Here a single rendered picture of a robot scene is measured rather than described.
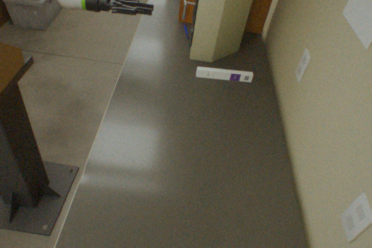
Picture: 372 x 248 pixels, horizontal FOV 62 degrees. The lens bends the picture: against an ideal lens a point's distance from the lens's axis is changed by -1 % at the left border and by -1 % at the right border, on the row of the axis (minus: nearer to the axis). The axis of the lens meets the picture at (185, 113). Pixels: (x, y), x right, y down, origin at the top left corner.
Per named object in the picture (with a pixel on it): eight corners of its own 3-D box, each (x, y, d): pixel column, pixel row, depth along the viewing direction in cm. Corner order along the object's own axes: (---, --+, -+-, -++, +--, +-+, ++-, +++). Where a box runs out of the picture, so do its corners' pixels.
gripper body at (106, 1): (97, -2, 134) (118, 1, 134) (103, -10, 140) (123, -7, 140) (98, 14, 139) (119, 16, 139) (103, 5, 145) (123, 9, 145)
